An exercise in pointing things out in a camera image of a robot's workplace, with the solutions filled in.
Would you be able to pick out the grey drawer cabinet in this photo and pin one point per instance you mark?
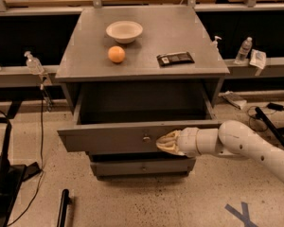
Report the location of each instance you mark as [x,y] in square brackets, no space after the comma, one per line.
[139,77]

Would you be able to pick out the orange fruit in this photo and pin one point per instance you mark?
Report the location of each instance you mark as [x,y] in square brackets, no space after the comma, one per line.
[116,54]

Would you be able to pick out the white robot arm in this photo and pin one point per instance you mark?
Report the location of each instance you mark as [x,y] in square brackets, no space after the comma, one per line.
[232,138]

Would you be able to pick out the clear pump bottle right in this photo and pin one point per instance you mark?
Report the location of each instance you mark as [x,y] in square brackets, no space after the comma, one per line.
[215,42]

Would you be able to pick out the black leg right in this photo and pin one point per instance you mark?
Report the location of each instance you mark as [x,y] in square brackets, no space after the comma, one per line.
[270,125]

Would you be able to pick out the black power adapter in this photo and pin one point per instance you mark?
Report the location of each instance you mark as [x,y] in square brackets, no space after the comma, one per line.
[276,107]

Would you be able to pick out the black stand base left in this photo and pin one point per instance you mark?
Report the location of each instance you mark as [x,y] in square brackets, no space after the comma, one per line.
[11,177]

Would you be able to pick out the white box on floor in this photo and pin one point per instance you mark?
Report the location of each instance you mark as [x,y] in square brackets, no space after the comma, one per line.
[234,99]

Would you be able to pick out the clear pump bottle left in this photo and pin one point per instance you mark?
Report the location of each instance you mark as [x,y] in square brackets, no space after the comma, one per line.
[33,64]

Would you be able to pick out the clear water bottle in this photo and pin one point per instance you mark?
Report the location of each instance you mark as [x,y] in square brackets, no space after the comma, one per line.
[244,50]

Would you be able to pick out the grey drawer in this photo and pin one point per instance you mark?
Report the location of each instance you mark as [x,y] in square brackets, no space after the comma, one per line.
[142,167]
[103,125]

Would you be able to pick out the black bar on floor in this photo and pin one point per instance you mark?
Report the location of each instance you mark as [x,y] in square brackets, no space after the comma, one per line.
[63,208]

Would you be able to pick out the grey top drawer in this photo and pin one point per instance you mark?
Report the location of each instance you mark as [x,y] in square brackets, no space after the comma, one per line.
[103,125]

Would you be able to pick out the black snack packet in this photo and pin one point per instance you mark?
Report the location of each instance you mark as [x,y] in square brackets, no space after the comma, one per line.
[174,58]

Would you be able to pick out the white paper packet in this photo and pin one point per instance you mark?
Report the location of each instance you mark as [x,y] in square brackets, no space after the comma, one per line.
[258,59]

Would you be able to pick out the clear pump bottle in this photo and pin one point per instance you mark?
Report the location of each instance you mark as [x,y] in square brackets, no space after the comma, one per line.
[215,42]
[33,64]

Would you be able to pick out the white bowl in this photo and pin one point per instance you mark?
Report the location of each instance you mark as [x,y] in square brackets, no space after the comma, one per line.
[124,32]

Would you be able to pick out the grey lower drawer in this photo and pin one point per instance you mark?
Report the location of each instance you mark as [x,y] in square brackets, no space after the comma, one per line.
[142,167]

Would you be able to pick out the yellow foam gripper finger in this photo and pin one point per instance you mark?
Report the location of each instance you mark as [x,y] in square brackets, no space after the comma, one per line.
[168,143]

